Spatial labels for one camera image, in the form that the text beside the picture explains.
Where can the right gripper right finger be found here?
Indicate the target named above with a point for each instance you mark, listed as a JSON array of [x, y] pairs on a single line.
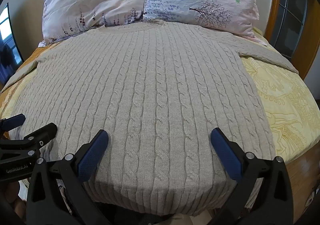
[[274, 203]]

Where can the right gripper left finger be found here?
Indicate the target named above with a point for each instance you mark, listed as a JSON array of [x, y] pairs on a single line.
[[56, 194]]

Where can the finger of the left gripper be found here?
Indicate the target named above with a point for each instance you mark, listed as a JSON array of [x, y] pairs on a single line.
[[41, 133], [7, 124]]

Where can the beige cable knit sweater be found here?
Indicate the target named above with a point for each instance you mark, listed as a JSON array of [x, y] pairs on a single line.
[[150, 190]]

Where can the bright window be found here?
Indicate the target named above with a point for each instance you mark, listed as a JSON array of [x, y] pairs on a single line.
[[11, 58]]

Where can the yellow patterned bed sheet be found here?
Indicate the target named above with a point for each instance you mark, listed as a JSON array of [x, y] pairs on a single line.
[[282, 100]]

